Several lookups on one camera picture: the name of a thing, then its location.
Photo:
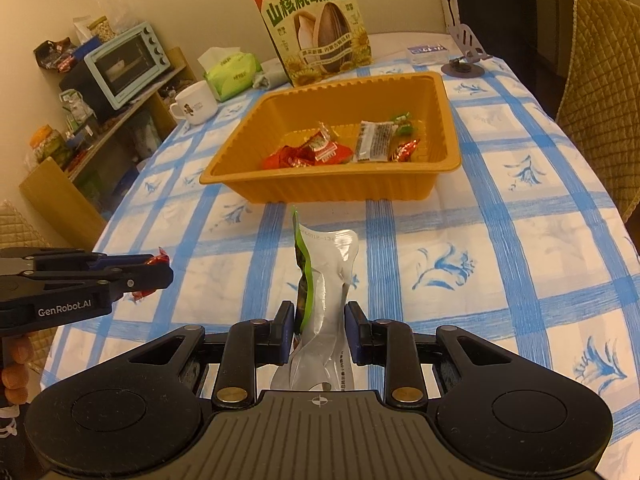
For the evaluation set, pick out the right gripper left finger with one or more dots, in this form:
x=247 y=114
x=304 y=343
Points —
x=250 y=345

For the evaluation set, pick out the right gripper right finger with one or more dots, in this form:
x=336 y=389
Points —
x=393 y=346

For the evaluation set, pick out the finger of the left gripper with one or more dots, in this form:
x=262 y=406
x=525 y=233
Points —
x=118 y=279
x=19 y=260

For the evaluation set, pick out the white green snack pouch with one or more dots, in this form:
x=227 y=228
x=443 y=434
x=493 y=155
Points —
x=320 y=358

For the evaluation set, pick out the grey black snack packet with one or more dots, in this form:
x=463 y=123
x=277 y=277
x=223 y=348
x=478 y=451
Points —
x=373 y=143

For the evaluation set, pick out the left hand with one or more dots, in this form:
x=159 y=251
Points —
x=15 y=376

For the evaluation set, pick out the wooden shelf unit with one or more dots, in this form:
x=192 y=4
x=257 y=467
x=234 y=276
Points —
x=75 y=201

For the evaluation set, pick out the glass jar with lid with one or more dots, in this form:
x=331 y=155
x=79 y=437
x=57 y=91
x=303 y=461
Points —
x=47 y=142

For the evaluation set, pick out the blue checkered tablecloth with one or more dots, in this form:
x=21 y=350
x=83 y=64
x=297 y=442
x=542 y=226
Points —
x=521 y=245

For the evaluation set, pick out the red gold candy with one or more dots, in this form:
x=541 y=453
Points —
x=404 y=151

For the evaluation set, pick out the white ceramic mug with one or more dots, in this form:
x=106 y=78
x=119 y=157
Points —
x=195 y=104

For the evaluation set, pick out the red snack packet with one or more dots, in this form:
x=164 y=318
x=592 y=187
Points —
x=323 y=148

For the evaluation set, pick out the orange plastic tray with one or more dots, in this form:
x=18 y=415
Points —
x=290 y=117

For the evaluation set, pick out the light blue toaster oven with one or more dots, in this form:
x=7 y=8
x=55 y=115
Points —
x=123 y=66

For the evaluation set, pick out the green candy in tray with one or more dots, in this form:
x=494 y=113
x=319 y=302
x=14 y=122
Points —
x=403 y=125

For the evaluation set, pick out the green tissue pack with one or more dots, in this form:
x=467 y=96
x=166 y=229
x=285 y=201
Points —
x=228 y=71

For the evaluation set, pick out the grey folded cloth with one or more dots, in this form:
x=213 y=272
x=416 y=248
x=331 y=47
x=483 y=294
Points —
x=271 y=75

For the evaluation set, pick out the grey phone stand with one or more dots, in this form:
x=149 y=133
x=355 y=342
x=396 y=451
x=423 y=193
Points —
x=467 y=65

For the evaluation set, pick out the small clear blue box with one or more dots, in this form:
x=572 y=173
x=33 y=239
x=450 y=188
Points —
x=427 y=54

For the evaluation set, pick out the quilted beige chair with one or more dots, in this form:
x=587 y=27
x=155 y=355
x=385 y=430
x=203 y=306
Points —
x=599 y=110

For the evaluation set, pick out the sunflower seed bag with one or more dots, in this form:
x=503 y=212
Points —
x=316 y=39

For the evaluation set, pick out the black cabinet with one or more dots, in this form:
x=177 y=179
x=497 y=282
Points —
x=507 y=29

